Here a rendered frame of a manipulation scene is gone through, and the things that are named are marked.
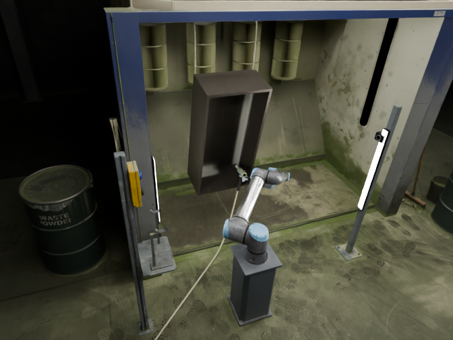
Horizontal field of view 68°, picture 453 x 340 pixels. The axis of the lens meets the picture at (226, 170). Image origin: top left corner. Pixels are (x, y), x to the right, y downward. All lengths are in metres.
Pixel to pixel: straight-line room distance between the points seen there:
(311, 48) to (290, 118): 0.98
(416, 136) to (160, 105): 2.92
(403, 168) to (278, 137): 1.66
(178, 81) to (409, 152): 2.78
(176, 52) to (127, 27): 2.12
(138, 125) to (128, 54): 0.48
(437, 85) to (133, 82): 2.79
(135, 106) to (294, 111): 3.06
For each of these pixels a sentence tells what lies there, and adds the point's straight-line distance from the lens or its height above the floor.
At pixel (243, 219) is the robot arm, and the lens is 2.57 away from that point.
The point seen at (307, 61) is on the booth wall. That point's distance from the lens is 5.07.
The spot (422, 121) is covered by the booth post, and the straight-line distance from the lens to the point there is 3.93.
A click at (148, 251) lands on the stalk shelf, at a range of 2.51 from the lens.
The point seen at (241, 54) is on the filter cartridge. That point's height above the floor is 1.60.
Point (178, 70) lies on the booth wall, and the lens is 4.34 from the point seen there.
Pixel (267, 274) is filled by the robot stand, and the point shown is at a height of 0.56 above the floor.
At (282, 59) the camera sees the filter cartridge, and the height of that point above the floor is 1.52.
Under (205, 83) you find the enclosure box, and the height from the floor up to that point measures 1.67.
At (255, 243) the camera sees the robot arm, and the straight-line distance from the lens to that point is 2.50.
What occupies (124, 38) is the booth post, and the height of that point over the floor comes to 2.14.
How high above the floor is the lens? 2.60
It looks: 33 degrees down
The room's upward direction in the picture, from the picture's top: 3 degrees clockwise
